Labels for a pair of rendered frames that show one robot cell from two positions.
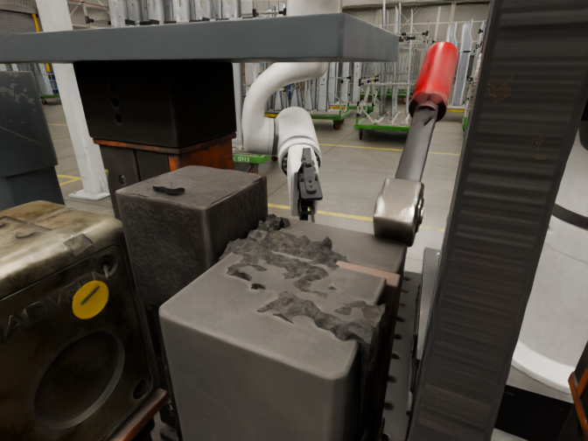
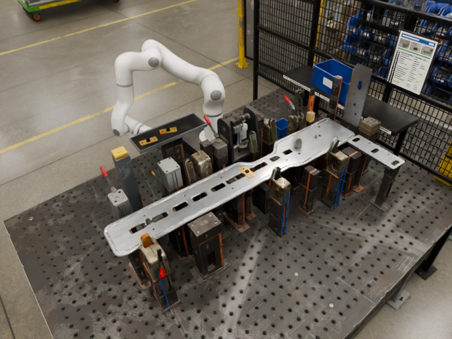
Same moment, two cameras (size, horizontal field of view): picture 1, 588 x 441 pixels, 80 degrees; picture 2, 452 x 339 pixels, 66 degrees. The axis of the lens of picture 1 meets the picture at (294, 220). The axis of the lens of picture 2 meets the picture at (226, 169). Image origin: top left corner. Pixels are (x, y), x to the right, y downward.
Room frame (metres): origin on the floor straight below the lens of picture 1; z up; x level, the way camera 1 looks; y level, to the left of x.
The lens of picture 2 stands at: (-0.68, 1.18, 2.15)
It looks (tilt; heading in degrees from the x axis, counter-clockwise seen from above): 41 degrees down; 302
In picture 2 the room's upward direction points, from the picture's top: 3 degrees counter-clockwise
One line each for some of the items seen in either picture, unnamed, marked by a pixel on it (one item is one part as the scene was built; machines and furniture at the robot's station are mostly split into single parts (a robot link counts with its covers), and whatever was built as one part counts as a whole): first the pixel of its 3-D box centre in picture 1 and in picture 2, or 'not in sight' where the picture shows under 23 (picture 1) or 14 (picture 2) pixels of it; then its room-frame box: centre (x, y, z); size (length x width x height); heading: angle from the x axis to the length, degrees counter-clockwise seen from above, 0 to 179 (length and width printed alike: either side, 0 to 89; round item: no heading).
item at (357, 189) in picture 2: not in sight; (358, 167); (-0.53, -0.42, 0.84); 0.11 x 0.06 x 0.29; 155
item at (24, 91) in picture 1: (42, 243); (130, 187); (0.43, 0.35, 0.92); 0.08 x 0.08 x 0.44; 65
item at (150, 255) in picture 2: not in sight; (161, 276); (0.00, 0.66, 0.88); 0.15 x 0.11 x 0.36; 155
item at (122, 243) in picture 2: not in sight; (244, 175); (-0.08, 0.07, 1.00); 1.38 x 0.22 x 0.02; 65
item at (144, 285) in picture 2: not in sight; (134, 255); (0.19, 0.62, 0.84); 0.18 x 0.06 x 0.29; 155
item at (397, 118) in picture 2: not in sight; (342, 95); (-0.29, -0.85, 1.01); 0.90 x 0.22 x 0.03; 155
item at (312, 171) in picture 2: not in sight; (309, 191); (-0.36, -0.12, 0.84); 0.11 x 0.08 x 0.29; 155
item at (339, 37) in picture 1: (154, 50); (169, 131); (0.32, 0.11, 1.16); 0.37 x 0.14 x 0.02; 65
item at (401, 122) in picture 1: (394, 83); not in sight; (6.72, -1.80, 0.88); 1.91 x 1.00 x 1.76; 160
